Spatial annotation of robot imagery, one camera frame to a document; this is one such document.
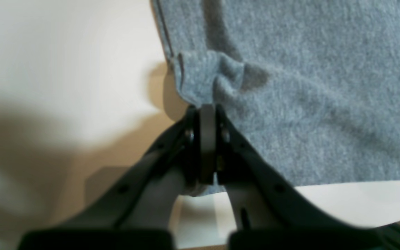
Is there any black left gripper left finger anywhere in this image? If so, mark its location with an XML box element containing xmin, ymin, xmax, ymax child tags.
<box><xmin>18</xmin><ymin>106</ymin><xmax>200</xmax><ymax>250</ymax></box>

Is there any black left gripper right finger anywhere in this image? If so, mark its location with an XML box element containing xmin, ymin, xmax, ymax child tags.
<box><xmin>216</xmin><ymin>106</ymin><xmax>395</xmax><ymax>250</ymax></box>

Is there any grey t-shirt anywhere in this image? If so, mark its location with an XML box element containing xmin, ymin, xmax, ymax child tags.
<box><xmin>151</xmin><ymin>0</ymin><xmax>400</xmax><ymax>186</ymax></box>

